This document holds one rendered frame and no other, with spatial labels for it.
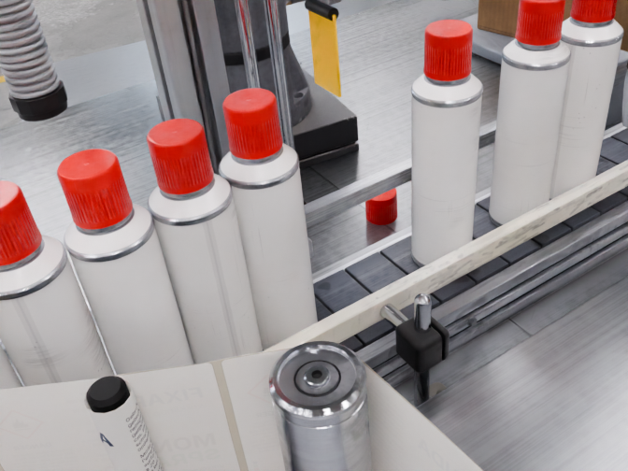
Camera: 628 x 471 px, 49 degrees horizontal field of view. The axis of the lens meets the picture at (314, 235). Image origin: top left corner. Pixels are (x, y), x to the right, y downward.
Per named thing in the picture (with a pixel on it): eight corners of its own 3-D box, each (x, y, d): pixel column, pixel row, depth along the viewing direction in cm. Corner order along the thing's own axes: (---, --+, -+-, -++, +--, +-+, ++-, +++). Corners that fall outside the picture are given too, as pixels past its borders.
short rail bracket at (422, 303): (419, 431, 52) (420, 318, 45) (394, 406, 54) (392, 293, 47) (450, 410, 53) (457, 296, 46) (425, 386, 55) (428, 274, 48)
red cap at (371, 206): (361, 211, 75) (359, 186, 73) (389, 203, 76) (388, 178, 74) (373, 228, 72) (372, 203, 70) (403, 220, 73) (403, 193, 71)
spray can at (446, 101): (437, 282, 58) (445, 48, 45) (399, 251, 61) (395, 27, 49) (484, 257, 60) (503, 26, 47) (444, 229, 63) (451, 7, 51)
